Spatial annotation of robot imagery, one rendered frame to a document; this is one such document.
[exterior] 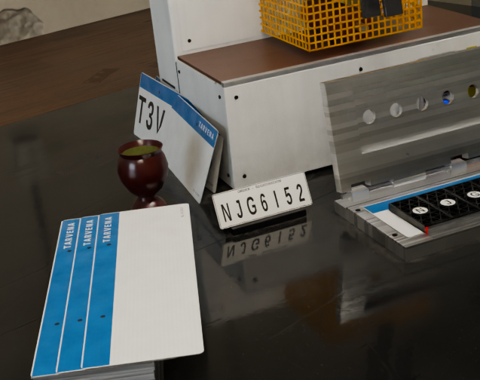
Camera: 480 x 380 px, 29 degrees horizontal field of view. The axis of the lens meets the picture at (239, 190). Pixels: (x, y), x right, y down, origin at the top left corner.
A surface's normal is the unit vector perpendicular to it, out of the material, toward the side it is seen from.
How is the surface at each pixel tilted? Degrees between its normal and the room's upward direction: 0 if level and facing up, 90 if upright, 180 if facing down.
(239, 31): 90
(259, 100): 90
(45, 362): 0
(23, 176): 0
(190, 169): 69
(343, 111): 79
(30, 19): 90
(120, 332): 0
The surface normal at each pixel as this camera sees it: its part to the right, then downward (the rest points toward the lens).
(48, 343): -0.10, -0.92
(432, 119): 0.37, 0.14
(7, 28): 0.62, 0.25
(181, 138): -0.91, -0.13
